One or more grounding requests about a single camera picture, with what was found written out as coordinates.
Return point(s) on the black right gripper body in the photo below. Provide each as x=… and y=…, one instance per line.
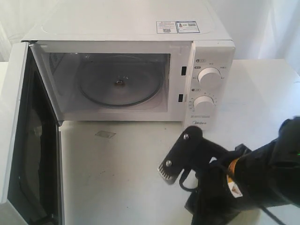
x=211, y=203

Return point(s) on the white microwave door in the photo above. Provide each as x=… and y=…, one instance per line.
x=31, y=182

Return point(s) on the white microwave oven body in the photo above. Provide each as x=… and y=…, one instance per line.
x=78, y=31

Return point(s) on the glass microwave turntable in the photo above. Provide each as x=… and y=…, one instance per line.
x=121, y=80

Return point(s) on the lower white control knob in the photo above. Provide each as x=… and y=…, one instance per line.
x=203, y=104

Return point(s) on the white control knob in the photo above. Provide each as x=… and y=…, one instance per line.
x=203, y=104
x=209, y=76

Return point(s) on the clear tape piece on table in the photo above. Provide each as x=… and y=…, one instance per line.
x=105, y=134

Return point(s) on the upper white control knob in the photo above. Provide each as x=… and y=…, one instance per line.
x=209, y=76

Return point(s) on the blue label sticker right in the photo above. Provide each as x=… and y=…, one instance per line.
x=187, y=27

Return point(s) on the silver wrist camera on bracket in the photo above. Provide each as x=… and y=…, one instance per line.
x=180, y=154

